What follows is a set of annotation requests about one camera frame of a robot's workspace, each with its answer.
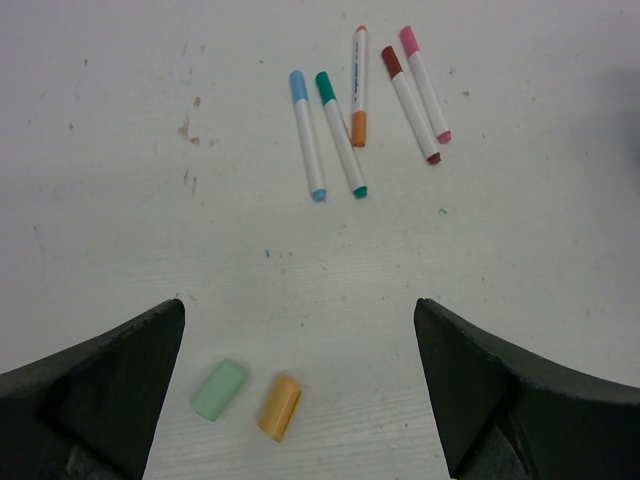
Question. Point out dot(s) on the orange highlighter cap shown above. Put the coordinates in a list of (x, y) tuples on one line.
[(279, 407)]

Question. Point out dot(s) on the green highlighter cap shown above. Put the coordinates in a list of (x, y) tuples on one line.
[(219, 389)]

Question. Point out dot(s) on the brown cap marker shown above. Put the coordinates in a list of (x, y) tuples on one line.
[(417, 120)]

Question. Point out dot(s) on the teal cap marker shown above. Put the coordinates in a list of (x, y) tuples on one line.
[(350, 164)]

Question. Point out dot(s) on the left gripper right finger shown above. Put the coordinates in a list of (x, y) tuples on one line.
[(503, 412)]

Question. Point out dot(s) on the pink cap marker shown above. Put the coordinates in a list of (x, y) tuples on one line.
[(424, 85)]

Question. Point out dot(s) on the blue cap marker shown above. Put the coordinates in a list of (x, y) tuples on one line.
[(307, 136)]

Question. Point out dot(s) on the orange cap marker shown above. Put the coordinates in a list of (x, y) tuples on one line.
[(359, 101)]

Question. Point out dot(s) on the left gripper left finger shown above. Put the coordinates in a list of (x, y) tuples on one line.
[(91, 411)]

